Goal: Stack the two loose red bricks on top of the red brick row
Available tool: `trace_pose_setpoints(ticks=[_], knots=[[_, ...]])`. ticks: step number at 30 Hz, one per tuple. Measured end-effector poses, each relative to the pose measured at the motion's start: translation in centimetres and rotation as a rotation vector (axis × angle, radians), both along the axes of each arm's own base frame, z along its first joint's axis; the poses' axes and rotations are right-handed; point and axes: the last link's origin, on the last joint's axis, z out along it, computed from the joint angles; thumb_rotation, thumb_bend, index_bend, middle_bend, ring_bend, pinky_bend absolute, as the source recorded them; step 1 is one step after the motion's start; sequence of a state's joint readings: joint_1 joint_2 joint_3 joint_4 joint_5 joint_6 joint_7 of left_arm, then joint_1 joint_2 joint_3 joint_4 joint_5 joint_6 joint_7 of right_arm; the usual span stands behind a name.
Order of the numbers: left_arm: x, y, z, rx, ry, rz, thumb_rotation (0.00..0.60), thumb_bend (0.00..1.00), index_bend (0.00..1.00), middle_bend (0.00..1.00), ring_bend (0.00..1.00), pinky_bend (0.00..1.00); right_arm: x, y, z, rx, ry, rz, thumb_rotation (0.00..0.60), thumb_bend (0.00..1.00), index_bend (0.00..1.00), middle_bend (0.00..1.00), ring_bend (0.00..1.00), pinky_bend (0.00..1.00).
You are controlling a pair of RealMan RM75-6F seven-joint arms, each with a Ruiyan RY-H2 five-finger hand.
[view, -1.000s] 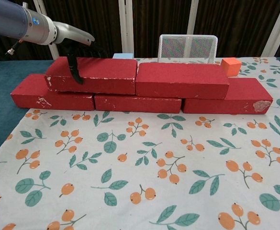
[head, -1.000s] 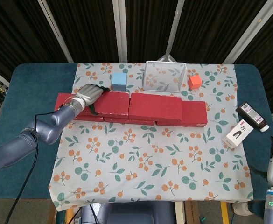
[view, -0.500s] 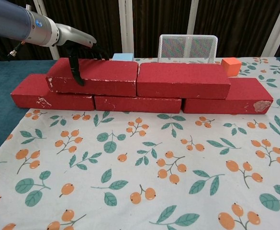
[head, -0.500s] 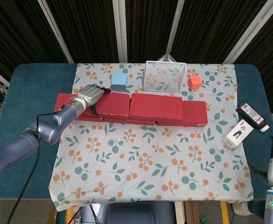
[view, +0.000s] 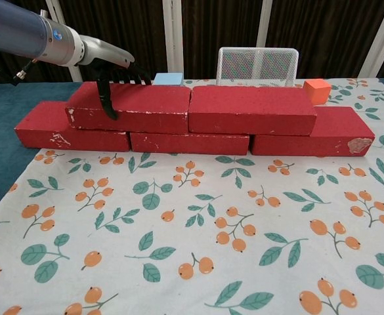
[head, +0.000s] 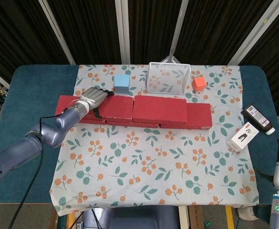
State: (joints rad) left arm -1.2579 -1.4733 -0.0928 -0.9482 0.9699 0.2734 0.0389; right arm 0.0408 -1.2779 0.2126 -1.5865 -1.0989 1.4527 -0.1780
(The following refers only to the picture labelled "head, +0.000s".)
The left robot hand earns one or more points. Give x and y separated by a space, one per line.
94 96

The red foam brick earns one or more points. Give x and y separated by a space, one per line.
65 107
117 107
159 108
129 124

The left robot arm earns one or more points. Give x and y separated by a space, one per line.
22 150

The light blue cube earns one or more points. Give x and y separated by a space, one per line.
122 83

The white shoe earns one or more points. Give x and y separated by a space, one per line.
247 213

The white product box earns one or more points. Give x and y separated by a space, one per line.
243 137

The dark brown bottle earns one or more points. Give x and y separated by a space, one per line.
258 119

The teal table cover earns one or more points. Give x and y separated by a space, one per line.
29 90

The dark pleated curtain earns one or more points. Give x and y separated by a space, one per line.
94 31

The floral print tablecloth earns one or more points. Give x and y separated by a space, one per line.
153 167

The orange cube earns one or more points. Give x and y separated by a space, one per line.
199 84

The grey blue robot torso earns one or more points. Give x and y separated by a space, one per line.
134 219

